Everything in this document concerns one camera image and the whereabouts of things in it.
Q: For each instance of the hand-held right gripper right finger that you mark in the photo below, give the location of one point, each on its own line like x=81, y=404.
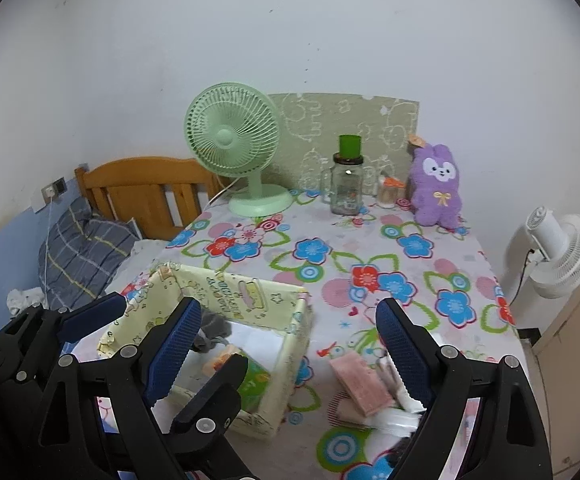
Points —
x=405, y=355

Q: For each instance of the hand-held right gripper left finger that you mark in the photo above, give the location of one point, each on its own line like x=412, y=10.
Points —
x=172, y=355

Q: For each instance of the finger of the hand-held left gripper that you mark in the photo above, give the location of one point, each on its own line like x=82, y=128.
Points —
x=95, y=316
x=220, y=390

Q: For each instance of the pink towel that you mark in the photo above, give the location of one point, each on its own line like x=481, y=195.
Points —
x=362, y=385

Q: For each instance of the yellow fabric storage box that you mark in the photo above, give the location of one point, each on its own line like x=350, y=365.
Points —
x=250, y=300

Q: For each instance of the orange small item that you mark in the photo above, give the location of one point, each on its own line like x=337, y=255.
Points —
x=222, y=357

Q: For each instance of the green packet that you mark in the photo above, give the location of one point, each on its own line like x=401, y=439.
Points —
x=255, y=382

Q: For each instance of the grey cloth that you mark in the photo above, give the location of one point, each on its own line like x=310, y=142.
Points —
x=217, y=327

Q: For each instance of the grey plaid pillow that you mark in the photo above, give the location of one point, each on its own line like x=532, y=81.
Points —
x=80, y=255

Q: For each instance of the crumpled white cloth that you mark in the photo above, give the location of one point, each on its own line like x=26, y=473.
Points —
x=22, y=299

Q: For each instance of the floral tablecloth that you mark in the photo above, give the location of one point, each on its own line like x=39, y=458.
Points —
x=320, y=260

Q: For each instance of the clear cotton swab jar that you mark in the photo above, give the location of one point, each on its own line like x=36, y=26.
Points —
x=387, y=195

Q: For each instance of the purple plush bunny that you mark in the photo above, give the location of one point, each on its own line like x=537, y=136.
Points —
x=435, y=195

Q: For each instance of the glass jar mug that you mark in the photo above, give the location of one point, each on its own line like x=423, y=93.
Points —
x=345, y=190

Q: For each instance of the white standing fan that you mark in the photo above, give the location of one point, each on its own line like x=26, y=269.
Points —
x=565, y=255

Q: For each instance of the orange hang tag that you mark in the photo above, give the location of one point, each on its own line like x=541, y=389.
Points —
x=415, y=141

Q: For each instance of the green plastic cup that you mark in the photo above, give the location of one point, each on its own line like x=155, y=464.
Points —
x=350, y=146

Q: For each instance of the green desk fan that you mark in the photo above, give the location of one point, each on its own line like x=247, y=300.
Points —
x=225, y=137

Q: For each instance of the green cartoon printed board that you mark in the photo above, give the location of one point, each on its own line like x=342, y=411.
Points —
x=320, y=120

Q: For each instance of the wall socket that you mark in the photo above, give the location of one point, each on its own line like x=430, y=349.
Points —
x=55, y=187

